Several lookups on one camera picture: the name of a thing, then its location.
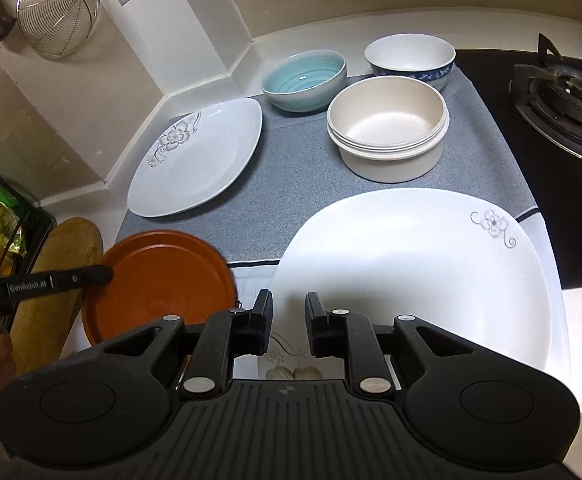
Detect orange round plate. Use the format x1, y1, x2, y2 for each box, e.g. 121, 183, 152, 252
82, 230, 238, 346

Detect large white square flower plate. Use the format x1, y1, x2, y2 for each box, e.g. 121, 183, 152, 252
271, 188, 568, 373

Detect white oval flower plate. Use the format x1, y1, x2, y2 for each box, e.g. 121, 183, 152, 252
128, 99, 263, 218

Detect cream bowls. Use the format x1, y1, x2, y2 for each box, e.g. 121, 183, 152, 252
327, 76, 450, 183

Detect turquoise glazed ceramic bowl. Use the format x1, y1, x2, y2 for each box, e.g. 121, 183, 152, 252
261, 50, 347, 113

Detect white bowl blue pattern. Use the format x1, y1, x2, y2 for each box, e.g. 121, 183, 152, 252
365, 34, 456, 91

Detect wooden cutting board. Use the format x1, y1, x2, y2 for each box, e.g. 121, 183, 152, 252
10, 217, 104, 376

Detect grey countertop mat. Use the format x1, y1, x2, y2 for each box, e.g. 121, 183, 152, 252
118, 68, 538, 263

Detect black gas stove top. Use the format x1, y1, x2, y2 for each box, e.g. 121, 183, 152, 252
456, 49, 582, 289

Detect gas burner with grate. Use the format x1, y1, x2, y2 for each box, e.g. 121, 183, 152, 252
509, 34, 582, 159

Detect metal wire mesh strainer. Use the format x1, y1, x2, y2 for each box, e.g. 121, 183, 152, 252
16, 0, 100, 58

